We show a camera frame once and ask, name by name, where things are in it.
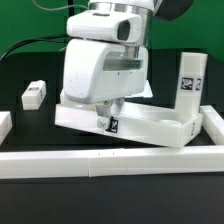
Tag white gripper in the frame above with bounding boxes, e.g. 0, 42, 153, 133
63, 39, 148, 129

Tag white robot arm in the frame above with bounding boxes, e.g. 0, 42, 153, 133
63, 0, 194, 129

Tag fiducial marker sheet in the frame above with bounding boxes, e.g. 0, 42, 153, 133
130, 81, 153, 98

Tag white L-shaped guide fence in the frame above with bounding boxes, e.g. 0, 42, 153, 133
0, 106, 224, 179

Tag white block at left edge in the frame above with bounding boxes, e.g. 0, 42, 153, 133
0, 111, 12, 145

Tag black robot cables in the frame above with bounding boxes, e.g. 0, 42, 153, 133
0, 0, 75, 62

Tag grey thin cable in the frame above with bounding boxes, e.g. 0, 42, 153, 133
31, 0, 90, 12

